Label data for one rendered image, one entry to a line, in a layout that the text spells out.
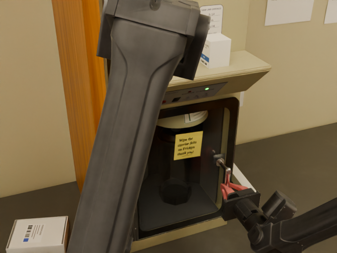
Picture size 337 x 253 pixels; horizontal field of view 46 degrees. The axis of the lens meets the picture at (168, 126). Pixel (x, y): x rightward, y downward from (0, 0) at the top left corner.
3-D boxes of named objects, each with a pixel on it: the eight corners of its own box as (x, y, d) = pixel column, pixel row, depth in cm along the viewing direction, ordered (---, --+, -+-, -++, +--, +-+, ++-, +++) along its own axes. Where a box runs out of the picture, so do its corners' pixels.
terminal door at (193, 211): (131, 240, 112) (124, 115, 92) (226, 214, 122) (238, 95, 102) (132, 242, 112) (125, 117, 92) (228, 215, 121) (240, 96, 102)
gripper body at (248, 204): (222, 197, 100) (237, 216, 94) (257, 188, 103) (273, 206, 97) (220, 217, 103) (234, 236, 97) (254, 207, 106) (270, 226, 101)
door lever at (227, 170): (221, 184, 114) (213, 186, 113) (224, 156, 109) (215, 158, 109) (230, 195, 110) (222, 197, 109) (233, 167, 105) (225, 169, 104)
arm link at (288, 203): (251, 246, 86) (281, 264, 88) (286, 206, 84) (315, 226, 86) (237, 218, 97) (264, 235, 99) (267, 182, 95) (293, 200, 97)
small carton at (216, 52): (198, 61, 90) (199, 35, 87) (218, 58, 91) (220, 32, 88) (208, 69, 86) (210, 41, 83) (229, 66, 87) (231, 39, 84)
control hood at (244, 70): (119, 108, 91) (117, 67, 86) (241, 87, 102) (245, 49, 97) (135, 131, 82) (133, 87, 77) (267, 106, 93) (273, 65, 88)
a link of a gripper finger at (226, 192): (214, 176, 107) (231, 198, 99) (237, 171, 109) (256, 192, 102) (212, 196, 110) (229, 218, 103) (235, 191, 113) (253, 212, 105)
